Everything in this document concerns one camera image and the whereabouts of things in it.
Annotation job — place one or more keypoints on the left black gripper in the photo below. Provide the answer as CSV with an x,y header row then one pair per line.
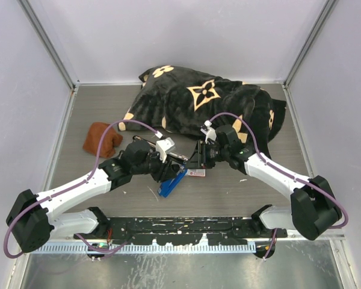
x,y
164,171

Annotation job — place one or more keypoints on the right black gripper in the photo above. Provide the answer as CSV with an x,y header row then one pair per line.
x,y
198,159

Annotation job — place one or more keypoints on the blue stapler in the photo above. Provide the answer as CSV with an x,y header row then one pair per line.
x,y
168,186

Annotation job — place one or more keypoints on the red white staples box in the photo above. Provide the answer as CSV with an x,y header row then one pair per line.
x,y
196,172

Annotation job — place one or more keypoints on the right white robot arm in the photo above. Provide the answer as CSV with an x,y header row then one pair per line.
x,y
312,209

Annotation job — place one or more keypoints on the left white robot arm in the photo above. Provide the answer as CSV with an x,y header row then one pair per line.
x,y
35,218

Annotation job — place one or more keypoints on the black floral plush blanket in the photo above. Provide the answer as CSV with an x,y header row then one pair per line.
x,y
180,100

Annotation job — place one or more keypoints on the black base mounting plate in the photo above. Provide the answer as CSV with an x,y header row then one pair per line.
x,y
180,230

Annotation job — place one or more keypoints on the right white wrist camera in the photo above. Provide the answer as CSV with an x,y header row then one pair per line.
x,y
209,132

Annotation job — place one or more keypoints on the slotted cable duct rail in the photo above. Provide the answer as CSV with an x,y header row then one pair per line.
x,y
76,247

